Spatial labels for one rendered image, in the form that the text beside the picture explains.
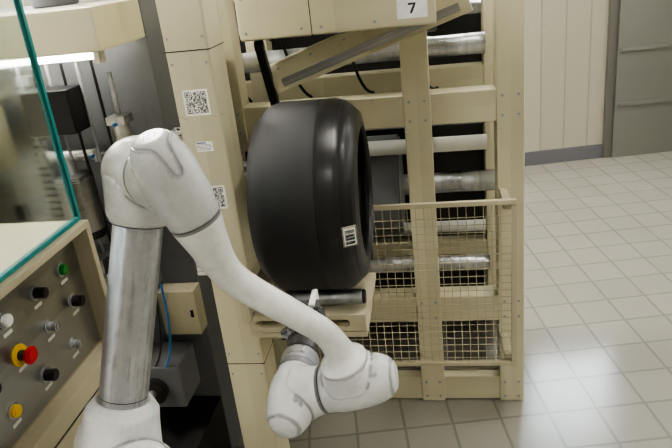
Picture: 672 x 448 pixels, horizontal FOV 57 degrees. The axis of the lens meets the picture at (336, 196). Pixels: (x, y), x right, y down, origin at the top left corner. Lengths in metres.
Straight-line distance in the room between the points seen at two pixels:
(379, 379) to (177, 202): 0.54
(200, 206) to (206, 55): 0.74
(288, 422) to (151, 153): 0.62
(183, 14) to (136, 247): 0.75
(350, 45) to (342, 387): 1.18
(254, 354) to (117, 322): 0.88
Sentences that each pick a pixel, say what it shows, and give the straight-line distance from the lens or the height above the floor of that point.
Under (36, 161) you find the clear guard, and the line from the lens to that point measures 1.67.
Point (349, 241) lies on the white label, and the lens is 1.66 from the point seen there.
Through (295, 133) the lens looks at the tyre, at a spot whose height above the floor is 1.42.
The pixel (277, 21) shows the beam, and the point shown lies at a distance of 1.99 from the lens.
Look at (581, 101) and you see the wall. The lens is 5.67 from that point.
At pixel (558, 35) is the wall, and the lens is 5.49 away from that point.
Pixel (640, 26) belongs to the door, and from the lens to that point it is 5.70.
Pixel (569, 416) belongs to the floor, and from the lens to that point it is 2.88.
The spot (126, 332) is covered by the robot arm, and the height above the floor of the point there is 1.20.
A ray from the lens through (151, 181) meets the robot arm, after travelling 1.12.
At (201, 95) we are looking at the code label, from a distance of 1.82.
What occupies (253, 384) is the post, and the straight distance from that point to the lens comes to 2.22.
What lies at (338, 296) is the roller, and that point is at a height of 0.91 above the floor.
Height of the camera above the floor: 1.85
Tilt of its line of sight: 21 degrees down
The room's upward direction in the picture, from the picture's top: 6 degrees counter-clockwise
